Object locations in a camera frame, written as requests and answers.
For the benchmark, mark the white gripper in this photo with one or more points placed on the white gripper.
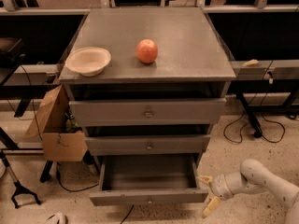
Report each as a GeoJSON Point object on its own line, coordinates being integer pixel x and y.
{"type": "Point", "coordinates": [219, 186]}

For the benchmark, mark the grey bottom drawer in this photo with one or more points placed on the grey bottom drawer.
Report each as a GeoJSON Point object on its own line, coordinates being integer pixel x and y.
{"type": "Point", "coordinates": [147, 179]}

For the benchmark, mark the grey drawer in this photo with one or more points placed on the grey drawer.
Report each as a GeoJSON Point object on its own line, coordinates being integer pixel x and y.
{"type": "Point", "coordinates": [147, 179]}
{"type": "Point", "coordinates": [142, 145]}
{"type": "Point", "coordinates": [147, 112]}

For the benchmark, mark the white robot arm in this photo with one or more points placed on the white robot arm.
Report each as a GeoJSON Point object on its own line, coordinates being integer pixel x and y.
{"type": "Point", "coordinates": [252, 178]}

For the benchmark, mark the grey middle drawer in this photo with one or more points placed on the grey middle drawer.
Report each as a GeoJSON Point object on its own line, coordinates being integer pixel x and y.
{"type": "Point", "coordinates": [142, 145]}

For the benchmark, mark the grey top drawer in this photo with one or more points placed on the grey top drawer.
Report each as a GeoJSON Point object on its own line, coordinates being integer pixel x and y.
{"type": "Point", "coordinates": [147, 112]}

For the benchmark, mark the grey drawer cabinet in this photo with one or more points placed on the grey drawer cabinet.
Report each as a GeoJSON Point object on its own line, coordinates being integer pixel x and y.
{"type": "Point", "coordinates": [147, 83]}

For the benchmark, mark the yellow sponge piece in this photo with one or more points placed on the yellow sponge piece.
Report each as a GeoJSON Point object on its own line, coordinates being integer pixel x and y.
{"type": "Point", "coordinates": [250, 63]}

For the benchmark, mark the grey long bench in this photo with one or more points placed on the grey long bench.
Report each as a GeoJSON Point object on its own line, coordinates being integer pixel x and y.
{"type": "Point", "coordinates": [263, 70]}

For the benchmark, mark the red apple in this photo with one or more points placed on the red apple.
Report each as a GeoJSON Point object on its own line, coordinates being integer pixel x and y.
{"type": "Point", "coordinates": [146, 51]}

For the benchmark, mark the brown cardboard box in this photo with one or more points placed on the brown cardboard box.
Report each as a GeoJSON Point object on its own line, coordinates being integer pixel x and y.
{"type": "Point", "coordinates": [50, 124]}

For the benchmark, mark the white paper bowl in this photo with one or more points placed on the white paper bowl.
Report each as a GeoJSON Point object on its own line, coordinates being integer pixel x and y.
{"type": "Point", "coordinates": [89, 61]}

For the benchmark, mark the black grabber tool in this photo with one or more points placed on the black grabber tool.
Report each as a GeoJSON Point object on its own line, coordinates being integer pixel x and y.
{"type": "Point", "coordinates": [19, 188]}

